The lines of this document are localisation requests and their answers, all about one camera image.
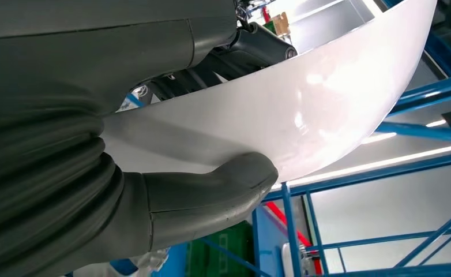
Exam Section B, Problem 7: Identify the blue metal shelf rack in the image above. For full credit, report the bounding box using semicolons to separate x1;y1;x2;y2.
111;0;451;277

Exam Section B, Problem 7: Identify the brown cardboard box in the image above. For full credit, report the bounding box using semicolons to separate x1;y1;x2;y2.
270;12;291;37

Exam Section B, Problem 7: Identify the green plastic crate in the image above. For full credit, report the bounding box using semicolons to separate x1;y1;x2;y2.
185;220;255;277

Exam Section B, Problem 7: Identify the red barrier tape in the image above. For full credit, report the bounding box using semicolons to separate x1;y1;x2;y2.
265;201;324;276

